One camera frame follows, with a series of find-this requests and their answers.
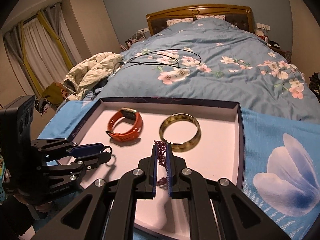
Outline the black hair tie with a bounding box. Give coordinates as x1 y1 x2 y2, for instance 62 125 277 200
101 145 117 168

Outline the dark red beaded bracelet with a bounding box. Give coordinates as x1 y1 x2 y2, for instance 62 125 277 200
153 140 169 188

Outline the orange smart watch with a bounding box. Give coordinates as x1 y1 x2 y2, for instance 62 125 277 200
105 107 143 142

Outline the tortoiseshell bangle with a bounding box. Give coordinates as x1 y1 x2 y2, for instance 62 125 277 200
159 113 202 152

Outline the dark blue jewelry tray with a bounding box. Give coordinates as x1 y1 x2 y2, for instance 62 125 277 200
56 96 246 240

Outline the left hand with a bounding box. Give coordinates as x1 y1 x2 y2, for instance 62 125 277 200
14 193 55 213

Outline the mustard brown bag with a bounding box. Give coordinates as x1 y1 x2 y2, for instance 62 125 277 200
42 82 69 108

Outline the cream puffer jacket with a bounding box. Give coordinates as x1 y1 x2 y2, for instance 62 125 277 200
62 52 123 101

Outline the blue floral blanket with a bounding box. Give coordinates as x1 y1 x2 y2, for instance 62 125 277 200
40 99 319 239

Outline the white curtain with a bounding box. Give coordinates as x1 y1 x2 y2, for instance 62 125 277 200
2 3 81 95

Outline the grey-blue floral duvet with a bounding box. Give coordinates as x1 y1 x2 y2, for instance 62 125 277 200
100 18 319 123

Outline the left floral pillow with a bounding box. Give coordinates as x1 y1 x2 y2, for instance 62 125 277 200
166 17 194 27

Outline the floral pillow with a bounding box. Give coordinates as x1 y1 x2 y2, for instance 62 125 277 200
196 15 226 20
166 17 194 27

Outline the dark clothes pile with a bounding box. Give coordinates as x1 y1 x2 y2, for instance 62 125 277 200
309 72 320 96

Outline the right floral pillow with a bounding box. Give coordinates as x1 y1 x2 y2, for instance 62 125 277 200
196 15 226 20

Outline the wooden headboard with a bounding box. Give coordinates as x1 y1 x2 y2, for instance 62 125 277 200
146 4 254 35

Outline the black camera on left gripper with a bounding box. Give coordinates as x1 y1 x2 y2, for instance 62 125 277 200
1 95 35 178

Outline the black cable on bed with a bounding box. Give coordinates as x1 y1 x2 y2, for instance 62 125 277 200
113 48 202 77

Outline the wall socket plate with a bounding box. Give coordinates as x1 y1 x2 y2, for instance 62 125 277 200
256 23 270 31

